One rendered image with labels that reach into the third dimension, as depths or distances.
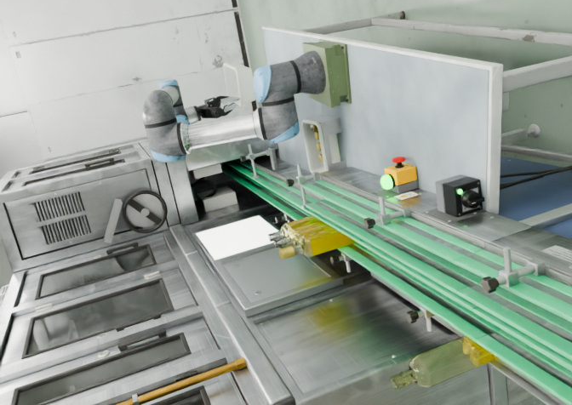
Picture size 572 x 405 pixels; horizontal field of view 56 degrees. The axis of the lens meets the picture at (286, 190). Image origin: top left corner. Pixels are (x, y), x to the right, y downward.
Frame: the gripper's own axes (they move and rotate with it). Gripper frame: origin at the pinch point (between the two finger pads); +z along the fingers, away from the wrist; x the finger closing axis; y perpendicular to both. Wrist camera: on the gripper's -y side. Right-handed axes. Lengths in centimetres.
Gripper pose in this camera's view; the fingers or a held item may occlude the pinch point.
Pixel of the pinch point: (237, 100)
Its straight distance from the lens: 250.4
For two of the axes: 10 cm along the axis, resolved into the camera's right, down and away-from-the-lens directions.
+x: 2.4, 8.9, 3.9
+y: -3.6, -2.9, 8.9
